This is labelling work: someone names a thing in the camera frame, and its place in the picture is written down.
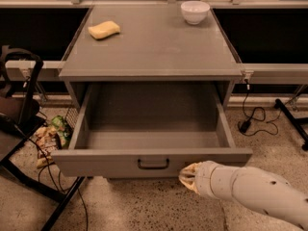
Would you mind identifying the brown chip bag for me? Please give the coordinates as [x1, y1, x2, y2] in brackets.
[35, 126, 62, 168]

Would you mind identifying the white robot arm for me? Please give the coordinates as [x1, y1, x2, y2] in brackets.
[179, 161, 308, 231]

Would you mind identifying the black chair frame left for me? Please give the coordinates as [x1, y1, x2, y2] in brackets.
[0, 45, 84, 231]

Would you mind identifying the metal rail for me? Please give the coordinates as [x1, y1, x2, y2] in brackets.
[4, 60, 308, 85]

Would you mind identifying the black stand leg right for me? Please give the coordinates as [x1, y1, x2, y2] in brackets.
[274, 99, 308, 151]

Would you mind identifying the grey top drawer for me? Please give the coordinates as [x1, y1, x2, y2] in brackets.
[52, 82, 252, 179]

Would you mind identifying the yellow sponge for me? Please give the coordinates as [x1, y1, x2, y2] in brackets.
[88, 21, 120, 39]

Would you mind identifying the white bowl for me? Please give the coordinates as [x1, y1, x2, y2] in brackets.
[181, 1, 210, 25]

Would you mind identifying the grey drawer cabinet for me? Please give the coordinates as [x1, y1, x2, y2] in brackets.
[65, 3, 236, 103]

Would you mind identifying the black power adapter cable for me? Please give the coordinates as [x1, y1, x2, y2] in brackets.
[237, 78, 283, 137]

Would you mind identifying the black floor cable left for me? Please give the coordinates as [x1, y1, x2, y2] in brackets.
[27, 138, 90, 231]

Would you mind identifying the green chip bag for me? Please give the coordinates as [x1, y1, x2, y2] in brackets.
[51, 115, 72, 148]

